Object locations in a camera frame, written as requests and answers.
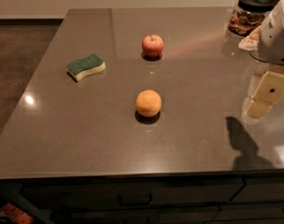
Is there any glass jar with black lid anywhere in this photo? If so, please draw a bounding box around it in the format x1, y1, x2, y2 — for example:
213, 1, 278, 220
228, 0, 275, 36

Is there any orange object on floor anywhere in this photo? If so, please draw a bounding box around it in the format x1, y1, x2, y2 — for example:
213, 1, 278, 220
0, 203, 35, 224

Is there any dark drawer with handle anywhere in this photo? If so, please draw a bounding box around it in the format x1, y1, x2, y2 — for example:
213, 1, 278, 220
22, 178, 243, 211

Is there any orange fruit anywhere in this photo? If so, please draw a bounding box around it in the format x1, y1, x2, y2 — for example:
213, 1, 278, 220
135, 90, 162, 118

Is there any green and yellow sponge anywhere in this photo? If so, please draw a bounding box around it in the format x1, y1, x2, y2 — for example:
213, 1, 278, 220
67, 53, 106, 82

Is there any red apple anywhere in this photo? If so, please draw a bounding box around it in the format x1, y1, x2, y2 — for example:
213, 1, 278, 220
142, 35, 164, 58

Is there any dark right drawer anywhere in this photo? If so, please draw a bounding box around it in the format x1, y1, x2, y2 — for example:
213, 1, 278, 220
232, 177, 284, 203

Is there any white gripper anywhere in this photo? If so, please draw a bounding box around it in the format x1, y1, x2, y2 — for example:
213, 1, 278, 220
244, 0, 284, 119

